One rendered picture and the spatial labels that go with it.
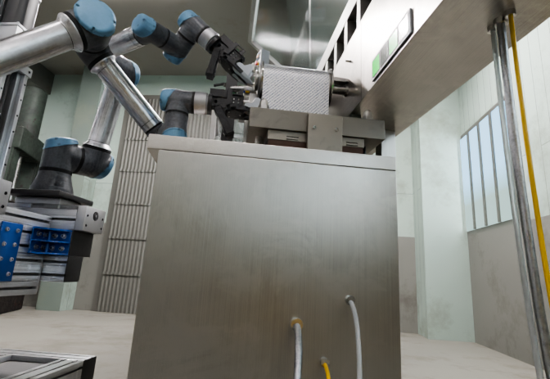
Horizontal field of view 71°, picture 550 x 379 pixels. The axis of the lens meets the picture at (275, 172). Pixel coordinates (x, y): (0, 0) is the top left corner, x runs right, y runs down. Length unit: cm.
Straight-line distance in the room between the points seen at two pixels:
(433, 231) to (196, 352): 397
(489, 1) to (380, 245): 60
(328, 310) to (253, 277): 20
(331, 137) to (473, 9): 45
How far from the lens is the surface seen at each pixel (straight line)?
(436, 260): 469
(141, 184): 545
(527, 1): 101
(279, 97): 136
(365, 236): 103
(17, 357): 184
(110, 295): 544
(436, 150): 494
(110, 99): 179
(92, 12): 131
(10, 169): 514
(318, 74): 143
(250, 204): 97
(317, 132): 109
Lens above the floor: 57
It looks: 15 degrees up
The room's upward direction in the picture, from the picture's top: 3 degrees clockwise
